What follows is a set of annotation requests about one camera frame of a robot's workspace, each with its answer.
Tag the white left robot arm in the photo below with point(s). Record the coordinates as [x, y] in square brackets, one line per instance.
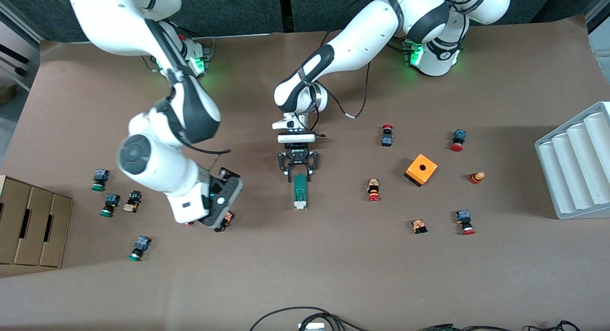
[362, 40]

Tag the orange button enclosure box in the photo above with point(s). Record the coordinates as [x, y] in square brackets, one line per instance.
[421, 169]

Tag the white connector plug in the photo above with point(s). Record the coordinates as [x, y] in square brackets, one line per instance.
[310, 326]

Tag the grey cabinet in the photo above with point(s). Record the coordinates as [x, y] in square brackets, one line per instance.
[601, 35]

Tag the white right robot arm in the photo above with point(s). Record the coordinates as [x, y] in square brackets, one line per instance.
[157, 164]

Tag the brown cardboard box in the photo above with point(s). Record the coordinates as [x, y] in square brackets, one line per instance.
[33, 226]

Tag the red mushroom button black block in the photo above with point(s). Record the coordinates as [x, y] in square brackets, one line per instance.
[387, 136]

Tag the red button blue contact block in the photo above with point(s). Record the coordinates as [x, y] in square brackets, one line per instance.
[458, 140]
[465, 222]

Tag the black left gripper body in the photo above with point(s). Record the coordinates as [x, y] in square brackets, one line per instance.
[298, 157]

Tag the beige black switch block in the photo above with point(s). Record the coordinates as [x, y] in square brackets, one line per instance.
[132, 201]

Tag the black button orange contact block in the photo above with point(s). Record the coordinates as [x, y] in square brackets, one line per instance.
[228, 218]

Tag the green button blue contact block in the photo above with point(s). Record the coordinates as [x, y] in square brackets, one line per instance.
[109, 205]
[139, 247]
[99, 179]

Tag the red yellow button cap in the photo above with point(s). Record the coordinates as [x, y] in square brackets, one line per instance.
[476, 177]

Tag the red button orange contact block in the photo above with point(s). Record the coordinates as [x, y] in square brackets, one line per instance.
[373, 190]

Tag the white grooved tray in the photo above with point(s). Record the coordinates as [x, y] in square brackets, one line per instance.
[576, 169]

